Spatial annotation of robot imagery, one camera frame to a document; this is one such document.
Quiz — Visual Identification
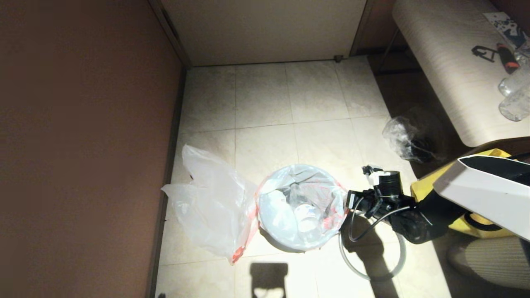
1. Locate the white red-printed trash bag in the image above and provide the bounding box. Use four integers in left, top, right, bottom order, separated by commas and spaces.
257, 164, 349, 252

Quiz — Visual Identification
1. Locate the grey bin rim ring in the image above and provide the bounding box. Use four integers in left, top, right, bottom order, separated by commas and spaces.
338, 211, 407, 282

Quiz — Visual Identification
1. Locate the yellow fabric tote bag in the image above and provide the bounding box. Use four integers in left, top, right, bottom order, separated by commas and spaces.
411, 149, 516, 239

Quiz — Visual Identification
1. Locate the crumpled clear plastic bag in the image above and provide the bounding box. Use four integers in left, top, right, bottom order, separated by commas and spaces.
381, 116, 439, 164

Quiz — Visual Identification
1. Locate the black round trash bin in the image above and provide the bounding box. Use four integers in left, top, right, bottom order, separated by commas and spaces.
261, 226, 328, 253

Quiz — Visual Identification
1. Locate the white plastic bag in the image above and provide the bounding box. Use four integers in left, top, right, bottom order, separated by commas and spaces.
161, 145, 259, 265

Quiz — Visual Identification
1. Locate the labelled clear plastic bottle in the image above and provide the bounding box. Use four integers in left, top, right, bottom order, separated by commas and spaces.
295, 203, 322, 233

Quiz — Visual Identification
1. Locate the crushed clear plastic bottle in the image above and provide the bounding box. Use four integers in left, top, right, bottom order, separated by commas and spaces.
262, 190, 296, 240

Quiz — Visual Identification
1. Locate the beige ribbed stool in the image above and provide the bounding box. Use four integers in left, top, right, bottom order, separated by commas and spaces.
446, 236, 530, 290

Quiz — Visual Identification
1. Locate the beige wood-grain table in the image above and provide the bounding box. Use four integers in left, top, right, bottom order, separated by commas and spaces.
391, 0, 530, 148

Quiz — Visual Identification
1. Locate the black metal clip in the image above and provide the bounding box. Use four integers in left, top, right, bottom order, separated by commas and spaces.
471, 46, 499, 63

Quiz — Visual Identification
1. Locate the white door panel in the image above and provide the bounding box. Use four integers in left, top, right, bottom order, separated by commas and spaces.
159, 0, 368, 68

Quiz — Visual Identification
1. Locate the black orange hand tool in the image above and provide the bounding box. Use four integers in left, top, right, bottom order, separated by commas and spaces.
497, 43, 520, 75

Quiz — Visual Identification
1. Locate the blue white printed paper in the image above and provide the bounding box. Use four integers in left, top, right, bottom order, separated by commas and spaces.
482, 12, 530, 51

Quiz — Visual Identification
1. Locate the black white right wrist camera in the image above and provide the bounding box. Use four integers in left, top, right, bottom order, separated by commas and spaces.
361, 165, 404, 199

